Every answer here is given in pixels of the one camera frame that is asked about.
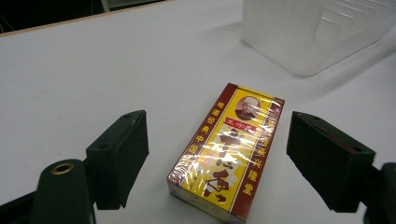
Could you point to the yellow and red box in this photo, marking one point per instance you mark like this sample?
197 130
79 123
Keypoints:
226 155

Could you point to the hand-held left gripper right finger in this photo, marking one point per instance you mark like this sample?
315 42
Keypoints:
327 161

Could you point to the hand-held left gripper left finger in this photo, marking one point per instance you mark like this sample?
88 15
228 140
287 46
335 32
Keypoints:
116 161

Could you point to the clear plastic container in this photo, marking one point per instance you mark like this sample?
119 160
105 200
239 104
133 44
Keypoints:
311 34

